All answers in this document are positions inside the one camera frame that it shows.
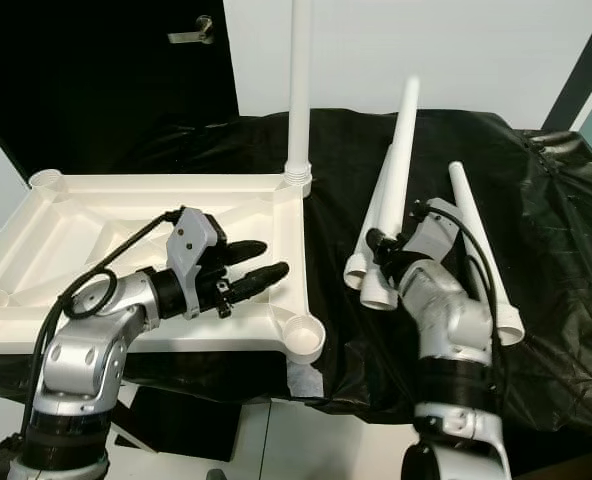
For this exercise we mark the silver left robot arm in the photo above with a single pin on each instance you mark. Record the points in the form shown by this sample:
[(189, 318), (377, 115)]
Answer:
[(91, 370)]

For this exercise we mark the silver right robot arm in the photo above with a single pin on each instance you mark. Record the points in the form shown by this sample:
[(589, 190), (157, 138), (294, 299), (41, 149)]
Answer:
[(446, 320)]

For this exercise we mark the white tape patch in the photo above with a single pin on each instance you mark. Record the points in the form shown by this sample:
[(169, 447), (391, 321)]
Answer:
[(306, 378)]

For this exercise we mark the black box under table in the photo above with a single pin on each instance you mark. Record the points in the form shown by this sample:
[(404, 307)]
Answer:
[(171, 425)]

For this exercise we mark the black plastic cover sheet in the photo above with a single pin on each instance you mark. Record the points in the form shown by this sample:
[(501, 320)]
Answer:
[(566, 300)]

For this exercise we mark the black door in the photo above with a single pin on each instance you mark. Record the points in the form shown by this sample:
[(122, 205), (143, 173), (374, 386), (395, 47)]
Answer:
[(76, 80)]

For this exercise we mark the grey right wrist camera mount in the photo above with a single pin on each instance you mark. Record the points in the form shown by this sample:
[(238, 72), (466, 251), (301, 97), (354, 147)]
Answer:
[(436, 235)]

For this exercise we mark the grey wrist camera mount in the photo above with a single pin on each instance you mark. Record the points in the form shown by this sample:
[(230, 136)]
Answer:
[(196, 240), (436, 235)]

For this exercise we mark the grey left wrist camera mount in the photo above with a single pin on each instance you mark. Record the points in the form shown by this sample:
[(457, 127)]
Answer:
[(196, 240)]

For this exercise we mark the black wall post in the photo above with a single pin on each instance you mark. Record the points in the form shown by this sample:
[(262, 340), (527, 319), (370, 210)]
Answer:
[(581, 80)]

